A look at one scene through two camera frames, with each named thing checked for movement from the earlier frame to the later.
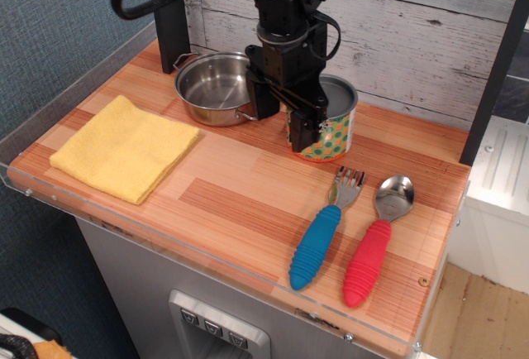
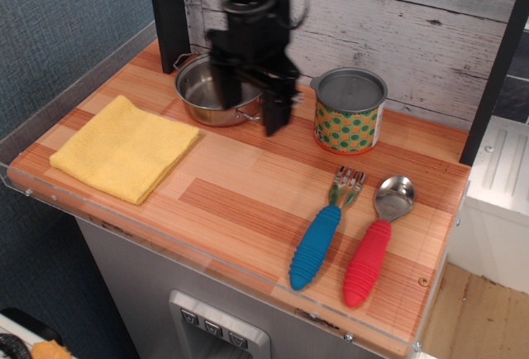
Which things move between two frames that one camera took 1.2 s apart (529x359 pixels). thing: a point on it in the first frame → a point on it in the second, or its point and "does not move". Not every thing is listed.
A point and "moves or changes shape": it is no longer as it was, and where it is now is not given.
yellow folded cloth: x=124 y=150 does not move
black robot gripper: x=292 y=59 → x=255 y=45
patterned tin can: x=335 y=141 moves or changes shape
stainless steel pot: x=212 y=88 does not move
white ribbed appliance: x=491 y=235 does not move
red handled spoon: x=394 y=196 does not move
